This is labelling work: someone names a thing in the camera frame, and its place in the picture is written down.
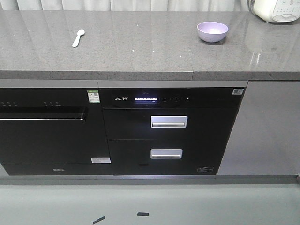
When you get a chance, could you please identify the lilac plastic bowl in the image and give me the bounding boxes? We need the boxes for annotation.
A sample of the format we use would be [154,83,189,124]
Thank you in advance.
[197,22,229,43]

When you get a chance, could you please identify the black drawer sterilizer cabinet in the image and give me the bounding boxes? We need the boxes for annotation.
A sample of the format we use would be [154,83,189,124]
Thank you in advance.
[99,87,244,176]

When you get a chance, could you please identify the pale green plastic spoon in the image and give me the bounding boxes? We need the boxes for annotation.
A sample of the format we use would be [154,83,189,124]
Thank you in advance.
[72,29,85,48]

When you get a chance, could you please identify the lower silver drawer handle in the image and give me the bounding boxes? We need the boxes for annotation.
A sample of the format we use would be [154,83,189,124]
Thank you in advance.
[150,149,183,159]

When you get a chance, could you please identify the grey cabinet door right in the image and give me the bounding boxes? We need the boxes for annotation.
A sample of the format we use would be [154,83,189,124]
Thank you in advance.
[218,82,300,175]

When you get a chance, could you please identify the upper silver drawer handle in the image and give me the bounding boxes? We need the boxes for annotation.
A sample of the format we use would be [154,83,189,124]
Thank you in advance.
[150,115,188,128]

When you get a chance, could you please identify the black tape strip right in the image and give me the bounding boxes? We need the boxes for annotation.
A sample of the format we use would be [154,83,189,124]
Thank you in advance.
[137,212,149,216]

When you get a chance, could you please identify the black built-in dishwasher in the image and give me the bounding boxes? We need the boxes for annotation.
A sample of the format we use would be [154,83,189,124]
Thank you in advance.
[0,79,113,176]

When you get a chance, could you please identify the white curtain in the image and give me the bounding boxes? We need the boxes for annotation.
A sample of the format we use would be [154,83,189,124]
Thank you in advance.
[0,0,249,12]

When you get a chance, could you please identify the black tape strip left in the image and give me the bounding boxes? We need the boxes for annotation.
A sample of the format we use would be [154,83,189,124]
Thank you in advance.
[92,216,105,225]

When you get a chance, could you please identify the silver drawer handle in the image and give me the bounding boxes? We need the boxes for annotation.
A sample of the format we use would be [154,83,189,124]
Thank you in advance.
[150,115,188,128]
[150,149,183,159]

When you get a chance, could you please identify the black tape strip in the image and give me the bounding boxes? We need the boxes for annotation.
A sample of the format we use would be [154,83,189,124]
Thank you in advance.
[137,212,149,216]
[92,216,105,225]

